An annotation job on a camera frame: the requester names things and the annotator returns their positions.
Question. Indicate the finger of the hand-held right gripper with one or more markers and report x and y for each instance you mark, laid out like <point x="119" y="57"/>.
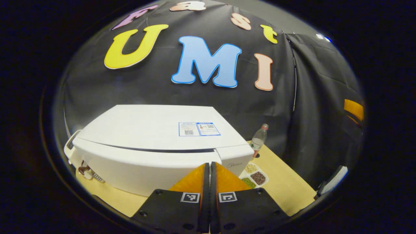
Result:
<point x="354" y="110"/>

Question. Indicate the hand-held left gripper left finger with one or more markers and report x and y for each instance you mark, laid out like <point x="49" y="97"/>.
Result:
<point x="204" y="182"/>

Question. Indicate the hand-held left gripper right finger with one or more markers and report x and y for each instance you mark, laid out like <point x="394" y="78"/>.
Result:
<point x="214" y="182"/>

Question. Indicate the white microwave oven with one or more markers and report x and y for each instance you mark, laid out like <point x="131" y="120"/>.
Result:
<point x="146" y="136"/>

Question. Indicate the white divided bean dish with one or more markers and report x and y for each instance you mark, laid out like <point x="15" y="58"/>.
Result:
<point x="255" y="178"/>

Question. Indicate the clear plastic water bottle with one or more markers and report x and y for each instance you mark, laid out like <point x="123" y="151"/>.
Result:
<point x="258" y="141"/>

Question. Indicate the white cloth on chair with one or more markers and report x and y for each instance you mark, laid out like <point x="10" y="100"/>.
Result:
<point x="336" y="178"/>

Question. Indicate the black backdrop cloth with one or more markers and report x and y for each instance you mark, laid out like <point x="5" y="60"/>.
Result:
<point x="156" y="87"/>

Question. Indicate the brown wooden spoon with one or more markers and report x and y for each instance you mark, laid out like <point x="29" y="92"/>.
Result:
<point x="83" y="169"/>

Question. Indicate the white toaster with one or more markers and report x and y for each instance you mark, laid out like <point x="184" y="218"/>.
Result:
<point x="70" y="149"/>

